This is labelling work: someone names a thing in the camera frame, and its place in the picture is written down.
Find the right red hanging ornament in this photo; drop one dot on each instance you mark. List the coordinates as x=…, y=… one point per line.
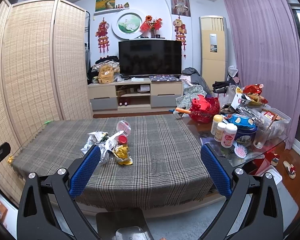
x=180, y=33

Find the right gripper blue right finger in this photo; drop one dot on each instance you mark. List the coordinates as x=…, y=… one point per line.
x=263, y=218

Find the bamboo folding screen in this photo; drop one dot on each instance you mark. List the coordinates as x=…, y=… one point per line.
x=42, y=68

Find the landscape painting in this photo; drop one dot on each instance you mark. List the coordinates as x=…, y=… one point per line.
x=101, y=5

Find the round lotus wall picture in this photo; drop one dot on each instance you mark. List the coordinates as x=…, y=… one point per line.
x=126, y=24

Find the beige standing air conditioner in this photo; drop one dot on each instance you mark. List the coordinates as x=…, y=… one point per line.
x=214, y=48

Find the wooden tv cabinet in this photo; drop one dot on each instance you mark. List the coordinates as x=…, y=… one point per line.
x=127, y=97

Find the left red hanging ornament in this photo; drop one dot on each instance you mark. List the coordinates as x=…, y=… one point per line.
x=102, y=37

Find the clear plastic storage box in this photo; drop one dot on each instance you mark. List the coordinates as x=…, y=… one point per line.
x=264, y=116

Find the red flower bouquet vase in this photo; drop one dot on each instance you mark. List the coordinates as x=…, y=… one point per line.
x=151, y=24

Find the yellow wrapper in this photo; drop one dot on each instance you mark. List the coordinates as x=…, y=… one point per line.
x=121, y=153

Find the floral green cloth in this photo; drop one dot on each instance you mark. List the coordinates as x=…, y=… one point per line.
x=190, y=93

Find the purple curtain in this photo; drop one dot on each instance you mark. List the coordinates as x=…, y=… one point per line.
x=267, y=51

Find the blue cookie tin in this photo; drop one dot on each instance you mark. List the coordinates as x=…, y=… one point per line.
x=246, y=129

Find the pink hair brush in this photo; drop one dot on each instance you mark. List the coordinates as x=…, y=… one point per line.
x=240, y=150

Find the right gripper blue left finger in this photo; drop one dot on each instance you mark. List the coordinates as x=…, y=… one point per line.
x=36, y=217

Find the red cap bottle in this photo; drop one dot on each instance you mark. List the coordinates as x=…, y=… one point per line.
x=122, y=140

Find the red hanging ornament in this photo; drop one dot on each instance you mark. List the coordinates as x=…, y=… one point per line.
x=102, y=37
x=180, y=33

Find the orange toy stick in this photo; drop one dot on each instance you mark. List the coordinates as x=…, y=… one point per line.
x=181, y=110

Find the white pink label bottle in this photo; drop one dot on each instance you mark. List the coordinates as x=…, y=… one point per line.
x=229, y=135

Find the brown wall poster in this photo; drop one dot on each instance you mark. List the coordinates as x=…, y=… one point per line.
x=180, y=8

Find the white foil bag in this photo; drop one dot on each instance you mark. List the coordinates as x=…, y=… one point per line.
x=106, y=143

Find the white yellow cap bottle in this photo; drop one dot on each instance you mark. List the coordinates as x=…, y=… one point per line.
x=216, y=120

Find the black flat television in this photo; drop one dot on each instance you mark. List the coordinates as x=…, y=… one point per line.
x=146, y=57

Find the yellow backpack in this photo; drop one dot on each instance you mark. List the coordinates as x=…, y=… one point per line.
x=105, y=74

